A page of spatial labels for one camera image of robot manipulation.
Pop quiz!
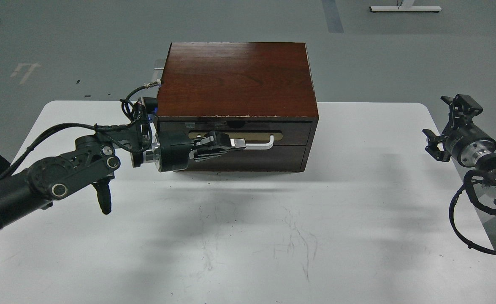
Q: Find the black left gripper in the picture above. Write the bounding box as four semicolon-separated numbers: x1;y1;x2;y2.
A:
142;131;247;172

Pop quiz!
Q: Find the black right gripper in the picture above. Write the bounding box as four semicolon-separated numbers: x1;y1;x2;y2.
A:
422;94;496;167

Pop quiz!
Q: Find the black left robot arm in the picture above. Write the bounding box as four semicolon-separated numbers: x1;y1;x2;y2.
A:
0;79;248;230

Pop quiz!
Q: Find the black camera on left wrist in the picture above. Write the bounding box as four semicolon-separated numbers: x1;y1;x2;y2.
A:
137;97;158;124

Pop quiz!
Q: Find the white table leg base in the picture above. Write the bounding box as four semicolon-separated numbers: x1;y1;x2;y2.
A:
369;0;442;13

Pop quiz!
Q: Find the dark wooden cabinet box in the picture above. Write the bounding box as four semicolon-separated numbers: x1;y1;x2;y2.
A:
156;42;319;172

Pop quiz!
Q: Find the wooden drawer with white handle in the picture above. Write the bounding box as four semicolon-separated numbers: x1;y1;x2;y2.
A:
159;120;313;146

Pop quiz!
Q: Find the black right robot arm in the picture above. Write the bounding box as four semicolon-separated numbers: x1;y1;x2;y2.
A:
423;94;496;255

